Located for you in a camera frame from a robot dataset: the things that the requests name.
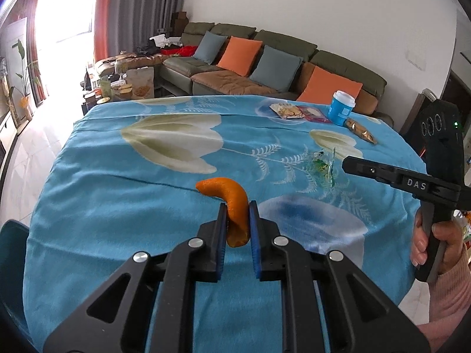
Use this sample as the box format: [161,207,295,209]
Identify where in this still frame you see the green brown sectional sofa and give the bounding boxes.
[94,22,394,126]

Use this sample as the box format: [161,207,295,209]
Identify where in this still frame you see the group of jars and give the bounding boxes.
[81,64,127,109]

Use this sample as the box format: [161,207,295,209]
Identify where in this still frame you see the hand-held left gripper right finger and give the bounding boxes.
[248,200,431,353]

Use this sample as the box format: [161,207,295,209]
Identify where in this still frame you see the teal cushion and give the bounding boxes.
[193,31,228,64]
[250,45,304,92]

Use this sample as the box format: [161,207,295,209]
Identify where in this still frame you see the white black tv cabinet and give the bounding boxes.
[0,112,23,184]

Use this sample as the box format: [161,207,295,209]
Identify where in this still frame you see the teal trash bin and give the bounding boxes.
[0,219,31,335]

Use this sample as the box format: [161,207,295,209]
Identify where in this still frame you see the blue cup white lid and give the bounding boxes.
[327,90,357,126]

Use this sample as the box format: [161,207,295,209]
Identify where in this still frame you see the clear cracker packet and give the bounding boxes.
[269,103,305,120]

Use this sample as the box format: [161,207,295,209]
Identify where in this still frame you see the white cloth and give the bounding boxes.
[149,34,181,47]

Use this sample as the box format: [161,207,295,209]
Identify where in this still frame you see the pink snack packet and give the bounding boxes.
[297,105,332,124]

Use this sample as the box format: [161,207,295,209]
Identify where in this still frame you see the person's right forearm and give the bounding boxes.
[419,243,471,353]

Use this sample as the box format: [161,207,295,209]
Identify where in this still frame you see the orange grey striped curtain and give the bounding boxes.
[22,0,48,101]
[94,0,190,61]

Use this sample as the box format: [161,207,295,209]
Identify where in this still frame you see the green clear candy wrapper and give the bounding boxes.
[311,147,341,188]

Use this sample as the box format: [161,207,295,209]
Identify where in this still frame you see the red cloth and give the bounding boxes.
[173,45,199,58]

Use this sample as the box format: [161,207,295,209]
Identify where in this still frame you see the kraft paper snack bag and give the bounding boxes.
[126,67,154,100]

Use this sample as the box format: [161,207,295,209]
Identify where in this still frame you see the person's right hand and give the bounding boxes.
[409,211,470,277]

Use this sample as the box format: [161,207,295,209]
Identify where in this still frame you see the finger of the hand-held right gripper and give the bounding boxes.
[341,156,398,189]

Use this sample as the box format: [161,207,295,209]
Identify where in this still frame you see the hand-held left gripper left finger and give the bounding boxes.
[42,202,229,353]

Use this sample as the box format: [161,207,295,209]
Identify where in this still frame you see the blue floral blanket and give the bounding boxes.
[23,95,427,353]

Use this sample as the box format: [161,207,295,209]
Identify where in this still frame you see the orange cushion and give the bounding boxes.
[217,36,263,77]
[296,65,363,104]

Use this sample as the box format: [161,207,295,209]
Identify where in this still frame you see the sealed gold snack packet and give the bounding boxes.
[344,118,379,145]

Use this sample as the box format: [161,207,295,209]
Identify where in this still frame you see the tall leafy plant yellow pot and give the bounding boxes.
[9,39,41,122]

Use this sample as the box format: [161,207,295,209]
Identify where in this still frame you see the dark cardboard boxes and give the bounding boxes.
[171,12,189,34]

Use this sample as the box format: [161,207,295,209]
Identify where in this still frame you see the orange peel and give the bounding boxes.
[195,177,249,248]

